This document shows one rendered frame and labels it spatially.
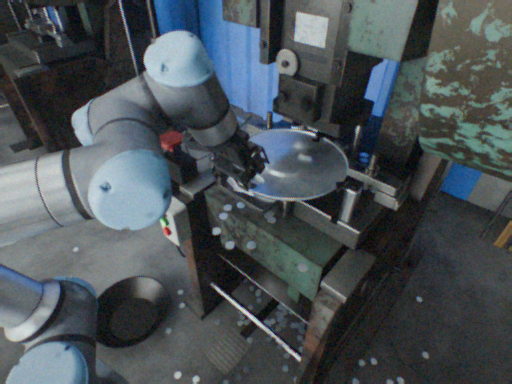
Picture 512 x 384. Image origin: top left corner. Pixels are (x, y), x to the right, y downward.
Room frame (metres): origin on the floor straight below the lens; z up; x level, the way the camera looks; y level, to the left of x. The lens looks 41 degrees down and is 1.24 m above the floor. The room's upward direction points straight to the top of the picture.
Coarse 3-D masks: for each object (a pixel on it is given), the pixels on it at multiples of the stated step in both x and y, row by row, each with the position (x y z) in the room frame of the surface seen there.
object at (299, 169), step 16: (272, 144) 0.72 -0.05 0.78; (288, 144) 0.72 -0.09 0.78; (304, 144) 0.72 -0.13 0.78; (320, 144) 0.72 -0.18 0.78; (272, 160) 0.64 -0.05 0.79; (288, 160) 0.64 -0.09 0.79; (304, 160) 0.64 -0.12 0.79; (320, 160) 0.64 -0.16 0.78; (336, 160) 0.64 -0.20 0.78; (272, 176) 0.58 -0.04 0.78; (288, 176) 0.58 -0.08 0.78; (304, 176) 0.58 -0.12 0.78; (320, 176) 0.58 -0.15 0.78; (336, 176) 0.58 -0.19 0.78; (256, 192) 0.52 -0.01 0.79; (272, 192) 0.52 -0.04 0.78; (288, 192) 0.52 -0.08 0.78; (304, 192) 0.52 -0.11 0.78; (320, 192) 0.52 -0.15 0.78
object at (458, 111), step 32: (448, 0) 0.25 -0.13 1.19; (480, 0) 0.24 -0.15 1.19; (448, 32) 0.25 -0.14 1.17; (480, 32) 0.24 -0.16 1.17; (448, 64) 0.26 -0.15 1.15; (480, 64) 0.24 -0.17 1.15; (448, 96) 0.27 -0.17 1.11; (480, 96) 0.25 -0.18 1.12; (448, 128) 0.29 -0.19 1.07; (480, 128) 0.26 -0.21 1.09; (480, 160) 0.29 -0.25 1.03
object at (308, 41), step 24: (288, 0) 0.71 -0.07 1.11; (312, 0) 0.68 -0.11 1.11; (336, 0) 0.64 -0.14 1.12; (288, 24) 0.71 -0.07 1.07; (312, 24) 0.67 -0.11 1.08; (336, 24) 0.64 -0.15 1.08; (288, 48) 0.70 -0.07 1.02; (312, 48) 0.67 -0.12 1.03; (288, 72) 0.69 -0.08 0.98; (312, 72) 0.66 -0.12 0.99; (288, 96) 0.66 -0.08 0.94; (312, 96) 0.62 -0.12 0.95; (336, 96) 0.63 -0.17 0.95; (312, 120) 0.62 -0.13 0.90
